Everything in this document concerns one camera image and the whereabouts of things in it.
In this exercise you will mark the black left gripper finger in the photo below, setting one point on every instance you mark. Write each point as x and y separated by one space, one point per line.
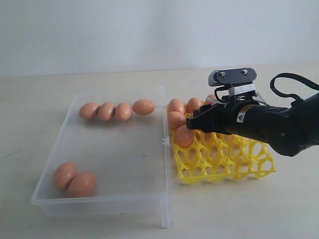
205 108

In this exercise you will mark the brown egg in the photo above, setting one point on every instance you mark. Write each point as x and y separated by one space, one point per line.
184 136
64 175
106 111
82 185
123 111
89 110
176 105
143 107
211 100
193 104
175 120

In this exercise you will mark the yellow plastic egg tray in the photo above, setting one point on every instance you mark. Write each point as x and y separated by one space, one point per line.
213 157

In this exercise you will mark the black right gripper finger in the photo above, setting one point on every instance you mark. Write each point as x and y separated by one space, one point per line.
204 123

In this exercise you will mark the clear plastic tray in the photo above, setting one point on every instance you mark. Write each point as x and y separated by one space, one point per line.
130 160

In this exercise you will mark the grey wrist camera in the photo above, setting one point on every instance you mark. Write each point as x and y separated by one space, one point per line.
235 80

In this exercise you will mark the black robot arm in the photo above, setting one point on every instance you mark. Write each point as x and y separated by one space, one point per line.
310 111

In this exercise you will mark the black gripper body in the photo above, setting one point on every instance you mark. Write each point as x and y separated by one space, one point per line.
281 128

